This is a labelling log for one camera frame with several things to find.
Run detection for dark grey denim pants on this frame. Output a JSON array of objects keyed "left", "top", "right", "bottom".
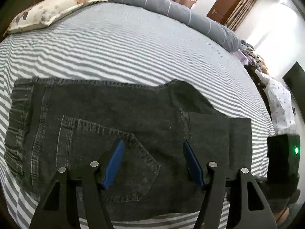
[{"left": 4, "top": 78, "right": 252, "bottom": 221}]

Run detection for white dotted cloth cover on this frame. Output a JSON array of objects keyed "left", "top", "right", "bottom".
[{"left": 255, "top": 70, "right": 296, "bottom": 135}]

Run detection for dark wooden low cabinet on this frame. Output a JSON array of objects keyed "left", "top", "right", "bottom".
[{"left": 244, "top": 65, "right": 272, "bottom": 119}]

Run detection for pile of clothes on bench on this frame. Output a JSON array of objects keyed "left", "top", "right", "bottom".
[{"left": 239, "top": 39, "right": 269, "bottom": 75}]

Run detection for rolled grey checked duvet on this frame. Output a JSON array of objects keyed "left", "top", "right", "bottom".
[{"left": 108, "top": 0, "right": 241, "bottom": 53}]

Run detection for brown wooden door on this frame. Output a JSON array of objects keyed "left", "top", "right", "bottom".
[{"left": 207, "top": 0, "right": 241, "bottom": 25}]

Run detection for brown striped side curtain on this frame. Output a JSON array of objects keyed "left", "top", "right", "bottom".
[{"left": 224, "top": 0, "right": 257, "bottom": 31}]

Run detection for grey white striped bed sheet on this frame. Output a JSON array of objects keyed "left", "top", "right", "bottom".
[{"left": 0, "top": 2, "right": 276, "bottom": 229}]

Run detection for floral cream pillow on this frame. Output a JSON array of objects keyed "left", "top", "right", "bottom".
[{"left": 4, "top": 0, "right": 108, "bottom": 35}]

